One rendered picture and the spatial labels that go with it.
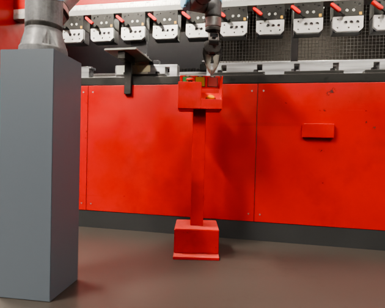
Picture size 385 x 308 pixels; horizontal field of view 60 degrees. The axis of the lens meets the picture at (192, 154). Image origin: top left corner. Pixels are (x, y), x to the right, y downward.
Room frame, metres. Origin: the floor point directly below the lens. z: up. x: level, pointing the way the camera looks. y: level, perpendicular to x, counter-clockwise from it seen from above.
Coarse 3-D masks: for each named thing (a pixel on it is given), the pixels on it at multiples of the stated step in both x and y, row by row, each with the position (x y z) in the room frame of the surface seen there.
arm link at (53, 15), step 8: (32, 0) 1.06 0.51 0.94; (40, 0) 1.06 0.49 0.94; (48, 0) 1.07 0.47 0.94; (56, 0) 1.09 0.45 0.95; (24, 8) 1.09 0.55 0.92; (32, 8) 1.06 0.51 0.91; (40, 8) 1.06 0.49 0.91; (48, 8) 1.07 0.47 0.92; (56, 8) 1.09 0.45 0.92; (24, 16) 1.08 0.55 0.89; (32, 16) 1.06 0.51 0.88; (40, 16) 1.06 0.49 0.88; (48, 16) 1.07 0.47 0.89; (56, 16) 1.09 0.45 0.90
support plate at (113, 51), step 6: (108, 48) 1.79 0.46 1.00; (114, 48) 1.78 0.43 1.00; (120, 48) 1.77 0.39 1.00; (126, 48) 1.77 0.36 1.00; (132, 48) 1.76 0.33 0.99; (114, 54) 1.87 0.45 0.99; (132, 54) 1.86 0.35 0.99; (138, 54) 1.86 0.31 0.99; (144, 54) 1.88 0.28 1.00; (138, 60) 1.99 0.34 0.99; (144, 60) 1.99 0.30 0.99; (150, 60) 1.99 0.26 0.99
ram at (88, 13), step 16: (16, 0) 2.17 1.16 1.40; (80, 0) 2.08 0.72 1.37; (96, 0) 2.06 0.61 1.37; (112, 0) 2.04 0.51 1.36; (128, 0) 2.02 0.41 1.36; (144, 0) 2.00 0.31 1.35; (256, 0) 1.87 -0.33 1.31; (272, 0) 1.85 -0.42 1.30; (288, 0) 1.84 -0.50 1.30; (304, 0) 1.82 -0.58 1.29; (320, 0) 1.80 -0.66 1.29; (336, 0) 1.79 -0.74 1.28; (368, 0) 1.77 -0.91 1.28; (16, 16) 2.17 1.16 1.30
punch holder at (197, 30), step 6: (186, 12) 1.95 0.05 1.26; (192, 12) 1.94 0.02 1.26; (186, 18) 1.95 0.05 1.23; (192, 18) 1.94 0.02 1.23; (198, 18) 1.93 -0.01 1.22; (204, 18) 1.93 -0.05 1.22; (186, 24) 1.94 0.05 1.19; (192, 24) 1.94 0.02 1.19; (198, 24) 1.93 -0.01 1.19; (204, 24) 1.92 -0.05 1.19; (186, 30) 1.94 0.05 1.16; (192, 30) 1.94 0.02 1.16; (198, 30) 1.93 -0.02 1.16; (204, 30) 1.92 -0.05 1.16; (192, 36) 1.93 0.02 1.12; (198, 36) 1.93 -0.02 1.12; (204, 36) 1.92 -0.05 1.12
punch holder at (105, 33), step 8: (96, 16) 2.06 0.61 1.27; (104, 16) 2.05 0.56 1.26; (112, 16) 2.04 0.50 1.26; (96, 24) 2.06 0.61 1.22; (104, 24) 2.05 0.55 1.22; (112, 24) 2.04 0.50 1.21; (96, 32) 2.06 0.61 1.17; (104, 32) 2.06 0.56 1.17; (112, 32) 2.03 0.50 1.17; (96, 40) 2.05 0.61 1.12; (104, 40) 2.04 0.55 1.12; (112, 40) 2.05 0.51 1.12
